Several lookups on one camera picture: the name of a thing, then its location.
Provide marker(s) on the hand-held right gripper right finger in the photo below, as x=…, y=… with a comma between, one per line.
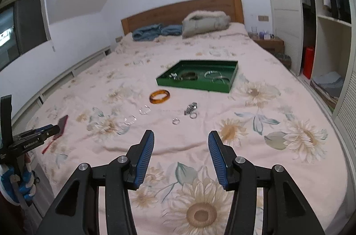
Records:
x=218, y=161

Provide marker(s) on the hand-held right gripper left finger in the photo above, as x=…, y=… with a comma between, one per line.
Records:
x=144, y=158

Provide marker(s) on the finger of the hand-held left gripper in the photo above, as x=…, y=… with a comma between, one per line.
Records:
x=46, y=131

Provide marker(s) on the green jewelry tray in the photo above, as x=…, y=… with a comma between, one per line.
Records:
x=194, y=85

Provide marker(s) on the person's left hand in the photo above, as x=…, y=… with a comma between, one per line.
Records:
x=26, y=182

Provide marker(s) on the red phone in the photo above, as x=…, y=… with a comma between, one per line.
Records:
x=62, y=123

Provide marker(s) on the clear glass bangle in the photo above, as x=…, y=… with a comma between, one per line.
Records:
x=141, y=112
x=126, y=122
x=215, y=82

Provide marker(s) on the amber bangle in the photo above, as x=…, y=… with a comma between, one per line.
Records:
x=152, y=99

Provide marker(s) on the silver bangle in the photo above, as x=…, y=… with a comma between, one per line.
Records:
x=207, y=76

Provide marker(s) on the dark green bangle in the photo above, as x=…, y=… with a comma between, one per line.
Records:
x=183, y=77

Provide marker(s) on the window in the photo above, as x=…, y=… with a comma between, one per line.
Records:
x=25, y=20

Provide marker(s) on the woven basket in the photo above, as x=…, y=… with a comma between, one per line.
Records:
x=283, y=60

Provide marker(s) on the blue folded cloth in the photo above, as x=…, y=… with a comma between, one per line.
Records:
x=146, y=33
x=172, y=30

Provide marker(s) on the wooden nightstand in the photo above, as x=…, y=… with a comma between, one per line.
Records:
x=268, y=44

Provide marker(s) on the glass cup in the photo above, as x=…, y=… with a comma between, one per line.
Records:
x=254, y=32

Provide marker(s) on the pile of folded clothes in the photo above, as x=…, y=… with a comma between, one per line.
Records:
x=328, y=84

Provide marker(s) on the red box in wardrobe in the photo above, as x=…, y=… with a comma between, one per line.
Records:
x=308, y=62

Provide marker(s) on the grey pillow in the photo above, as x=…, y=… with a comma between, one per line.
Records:
x=203, y=25

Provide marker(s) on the wooden headboard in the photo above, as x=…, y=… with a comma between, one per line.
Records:
x=155, y=15

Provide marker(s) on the white wardrobe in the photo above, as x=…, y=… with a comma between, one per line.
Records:
x=286, y=15

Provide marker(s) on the wall switch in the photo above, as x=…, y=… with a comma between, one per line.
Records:
x=263, y=18

